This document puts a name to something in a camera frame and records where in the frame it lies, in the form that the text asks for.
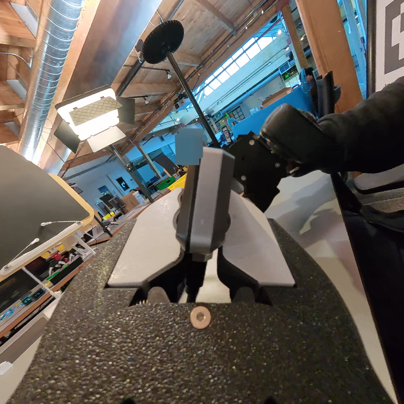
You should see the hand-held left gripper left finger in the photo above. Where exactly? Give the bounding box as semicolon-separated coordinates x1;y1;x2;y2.
107;187;187;288

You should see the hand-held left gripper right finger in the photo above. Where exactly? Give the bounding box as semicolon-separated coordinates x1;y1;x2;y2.
220;191;296;287

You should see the black hdmi switch box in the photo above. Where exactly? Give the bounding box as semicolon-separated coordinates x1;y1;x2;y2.
174;146;236;261

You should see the yellow plastic bin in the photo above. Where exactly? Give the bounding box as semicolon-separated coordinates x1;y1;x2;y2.
167;173;189;192

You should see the person's right forearm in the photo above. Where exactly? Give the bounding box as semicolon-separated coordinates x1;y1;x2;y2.
316;83;404;175

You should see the black light stand pole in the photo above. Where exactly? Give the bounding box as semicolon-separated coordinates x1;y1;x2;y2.
108;145;156;203

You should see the white stand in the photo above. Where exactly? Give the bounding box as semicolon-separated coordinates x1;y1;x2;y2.
0;220;97;299

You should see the wood rimmed black board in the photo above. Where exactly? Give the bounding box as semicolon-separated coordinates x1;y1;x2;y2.
0;145;95;283

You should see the wooden pillar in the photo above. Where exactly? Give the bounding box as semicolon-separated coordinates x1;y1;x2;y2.
294;0;364;105

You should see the studio light panel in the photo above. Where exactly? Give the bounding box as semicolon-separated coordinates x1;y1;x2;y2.
53;85;137;154

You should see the black pole lamp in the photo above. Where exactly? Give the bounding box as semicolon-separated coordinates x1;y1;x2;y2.
141;19;222;149

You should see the framed black white tag poster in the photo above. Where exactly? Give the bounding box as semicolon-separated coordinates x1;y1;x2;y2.
365;0;404;96

